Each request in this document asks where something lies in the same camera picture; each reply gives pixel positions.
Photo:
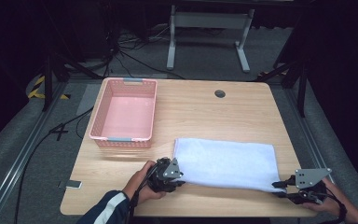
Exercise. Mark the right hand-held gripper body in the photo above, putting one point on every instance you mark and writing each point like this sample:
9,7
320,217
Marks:
312,186

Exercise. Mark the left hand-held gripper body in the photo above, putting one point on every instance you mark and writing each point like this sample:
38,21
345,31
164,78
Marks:
163,177

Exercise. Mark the white printed towel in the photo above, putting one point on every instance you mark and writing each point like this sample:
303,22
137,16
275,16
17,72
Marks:
227,163

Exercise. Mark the pink plastic basket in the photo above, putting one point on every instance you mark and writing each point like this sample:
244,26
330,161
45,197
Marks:
127,115

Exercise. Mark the person's left hand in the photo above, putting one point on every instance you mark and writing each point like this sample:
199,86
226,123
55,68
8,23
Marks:
141,183

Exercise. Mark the person's right hand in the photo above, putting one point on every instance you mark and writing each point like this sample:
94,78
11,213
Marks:
331,202

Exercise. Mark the black tripod stand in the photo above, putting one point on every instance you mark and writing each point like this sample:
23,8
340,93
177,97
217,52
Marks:
48,84
301,87

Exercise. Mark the aluminium floor rail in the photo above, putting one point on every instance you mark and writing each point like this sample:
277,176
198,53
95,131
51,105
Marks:
307,124
18,161

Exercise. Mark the grey metal desk frame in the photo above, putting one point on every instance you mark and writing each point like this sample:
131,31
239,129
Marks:
209,20

